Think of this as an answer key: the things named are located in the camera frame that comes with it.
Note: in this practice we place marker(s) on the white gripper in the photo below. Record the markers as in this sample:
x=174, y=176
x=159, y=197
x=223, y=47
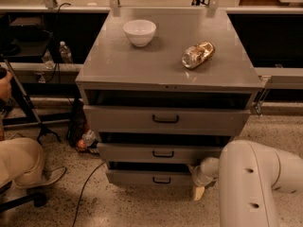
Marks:
x=199, y=176

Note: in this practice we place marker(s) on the grey bottom drawer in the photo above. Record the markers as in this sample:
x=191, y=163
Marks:
x=128, y=177

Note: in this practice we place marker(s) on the grey drawer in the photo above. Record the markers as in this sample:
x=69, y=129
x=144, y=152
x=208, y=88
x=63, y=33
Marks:
x=166, y=120
x=128, y=177
x=156, y=154

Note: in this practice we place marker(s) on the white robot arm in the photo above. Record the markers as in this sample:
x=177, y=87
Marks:
x=248, y=174

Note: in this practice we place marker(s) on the grey top drawer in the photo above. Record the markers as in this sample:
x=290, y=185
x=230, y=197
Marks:
x=166, y=120

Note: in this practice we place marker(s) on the grey middle drawer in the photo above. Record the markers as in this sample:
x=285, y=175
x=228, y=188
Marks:
x=156, y=154

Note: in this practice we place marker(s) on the grey metal drawer cabinet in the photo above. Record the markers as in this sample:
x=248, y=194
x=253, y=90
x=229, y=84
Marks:
x=117, y=73

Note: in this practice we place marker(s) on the person hand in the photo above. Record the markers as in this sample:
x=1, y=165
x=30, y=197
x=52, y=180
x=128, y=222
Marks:
x=5, y=87

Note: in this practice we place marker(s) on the dark bag with items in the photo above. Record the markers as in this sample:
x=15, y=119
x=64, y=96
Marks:
x=79, y=135

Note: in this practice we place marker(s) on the grey sneaker shoe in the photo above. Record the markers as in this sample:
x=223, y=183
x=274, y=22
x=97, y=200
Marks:
x=50, y=176

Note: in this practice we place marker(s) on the white ceramic bowl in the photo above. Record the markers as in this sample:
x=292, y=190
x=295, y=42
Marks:
x=139, y=32

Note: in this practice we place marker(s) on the black office chair base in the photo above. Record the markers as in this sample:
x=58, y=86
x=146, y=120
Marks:
x=35, y=195

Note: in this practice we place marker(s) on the person leg beige trousers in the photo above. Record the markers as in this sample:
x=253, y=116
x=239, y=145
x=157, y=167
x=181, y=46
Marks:
x=22, y=160

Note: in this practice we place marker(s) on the clear plastic water bottle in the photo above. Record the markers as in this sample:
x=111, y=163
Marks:
x=65, y=53

